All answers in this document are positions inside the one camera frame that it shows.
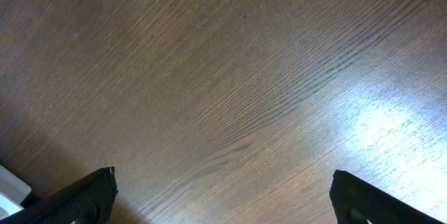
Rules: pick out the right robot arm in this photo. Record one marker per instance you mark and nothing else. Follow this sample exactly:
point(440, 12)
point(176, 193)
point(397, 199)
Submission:
point(15, 194)

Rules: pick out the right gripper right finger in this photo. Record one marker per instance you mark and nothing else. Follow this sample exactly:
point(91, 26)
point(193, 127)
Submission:
point(357, 202)

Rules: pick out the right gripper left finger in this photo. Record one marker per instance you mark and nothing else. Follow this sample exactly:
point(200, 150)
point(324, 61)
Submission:
point(87, 201)

